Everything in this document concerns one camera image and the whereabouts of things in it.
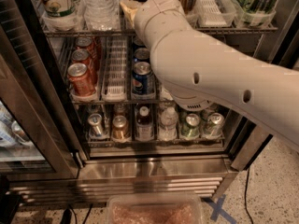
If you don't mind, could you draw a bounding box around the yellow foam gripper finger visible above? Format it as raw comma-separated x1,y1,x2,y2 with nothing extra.
120,0,142,25

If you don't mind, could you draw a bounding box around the blue tape cross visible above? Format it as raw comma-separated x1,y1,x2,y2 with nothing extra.
204,194,236,224

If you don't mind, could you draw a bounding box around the middle blue pepsi can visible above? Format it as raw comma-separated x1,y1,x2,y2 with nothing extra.
133,48,150,63

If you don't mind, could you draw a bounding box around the left green can bottom shelf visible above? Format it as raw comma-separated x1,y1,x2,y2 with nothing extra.
180,113,200,140

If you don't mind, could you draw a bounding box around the middle red soda can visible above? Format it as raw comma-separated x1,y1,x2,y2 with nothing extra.
71,49,97,84

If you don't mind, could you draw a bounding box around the empty white tray top shelf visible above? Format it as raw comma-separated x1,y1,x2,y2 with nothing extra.
197,0,236,28

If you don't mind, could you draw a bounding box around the rear red soda can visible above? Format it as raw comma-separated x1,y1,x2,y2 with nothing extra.
75,36,100,71

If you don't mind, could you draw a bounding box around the empty white tray middle shelf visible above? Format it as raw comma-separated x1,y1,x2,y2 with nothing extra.
101,36,127,102

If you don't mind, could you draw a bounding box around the clear water bottle top shelf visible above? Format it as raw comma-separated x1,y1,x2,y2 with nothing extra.
84,0,120,31

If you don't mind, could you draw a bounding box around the clear plastic bin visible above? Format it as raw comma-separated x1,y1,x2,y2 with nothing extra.
105,192,203,224

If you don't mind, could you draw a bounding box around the water bottle bottom shelf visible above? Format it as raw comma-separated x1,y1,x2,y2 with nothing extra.
158,106,178,141

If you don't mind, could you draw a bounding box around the gold can bottom shelf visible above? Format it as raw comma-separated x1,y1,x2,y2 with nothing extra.
112,115,129,140

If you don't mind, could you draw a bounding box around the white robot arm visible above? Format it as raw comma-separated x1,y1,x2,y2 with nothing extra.
120,0,299,149

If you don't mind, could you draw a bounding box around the rear blue pepsi can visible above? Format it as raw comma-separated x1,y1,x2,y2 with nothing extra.
133,36,145,49

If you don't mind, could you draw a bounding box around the front blue pepsi can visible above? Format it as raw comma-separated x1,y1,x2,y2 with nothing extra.
132,62,154,95

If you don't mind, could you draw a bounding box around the black cable on floor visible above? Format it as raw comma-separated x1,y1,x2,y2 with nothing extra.
243,167,255,224

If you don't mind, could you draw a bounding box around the blue pepsi can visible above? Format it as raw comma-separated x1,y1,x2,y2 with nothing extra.
132,62,154,95
133,48,150,63
133,36,145,49

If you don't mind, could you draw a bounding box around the red soda can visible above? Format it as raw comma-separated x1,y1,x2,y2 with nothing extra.
71,49,97,84
67,63,95,96
75,36,100,71

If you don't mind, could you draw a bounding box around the empty white tray shelf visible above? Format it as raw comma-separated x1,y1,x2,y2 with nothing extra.
101,36,127,102
197,0,236,28

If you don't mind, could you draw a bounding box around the stainless steel fridge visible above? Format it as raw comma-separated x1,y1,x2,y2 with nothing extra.
0,0,299,205

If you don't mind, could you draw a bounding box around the silver can bottom shelf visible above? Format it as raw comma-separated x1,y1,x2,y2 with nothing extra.
88,113,105,136

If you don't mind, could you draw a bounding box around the dark bottle white cap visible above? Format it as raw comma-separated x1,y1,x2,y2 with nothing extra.
136,106,154,141

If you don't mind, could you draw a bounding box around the front red soda can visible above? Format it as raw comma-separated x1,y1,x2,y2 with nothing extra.
67,63,95,96

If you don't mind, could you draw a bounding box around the glass fridge door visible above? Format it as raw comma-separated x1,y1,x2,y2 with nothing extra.
0,0,87,181

